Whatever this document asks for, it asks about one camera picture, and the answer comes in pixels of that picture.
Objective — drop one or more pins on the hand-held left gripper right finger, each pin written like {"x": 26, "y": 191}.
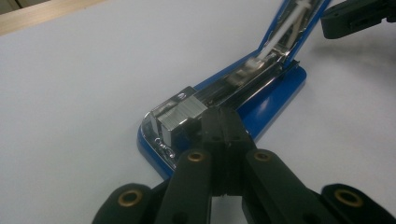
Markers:
{"x": 267, "y": 186}

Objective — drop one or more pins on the small white staple box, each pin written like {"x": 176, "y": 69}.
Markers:
{"x": 180, "y": 113}

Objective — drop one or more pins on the blue stapler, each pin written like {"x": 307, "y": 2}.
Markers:
{"x": 267, "y": 102}

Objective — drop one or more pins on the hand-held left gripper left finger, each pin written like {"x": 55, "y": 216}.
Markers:
{"x": 193, "y": 186}

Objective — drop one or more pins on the white table cover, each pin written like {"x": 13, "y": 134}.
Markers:
{"x": 77, "y": 93}

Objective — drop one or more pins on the wooden table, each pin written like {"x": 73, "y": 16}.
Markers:
{"x": 37, "y": 14}

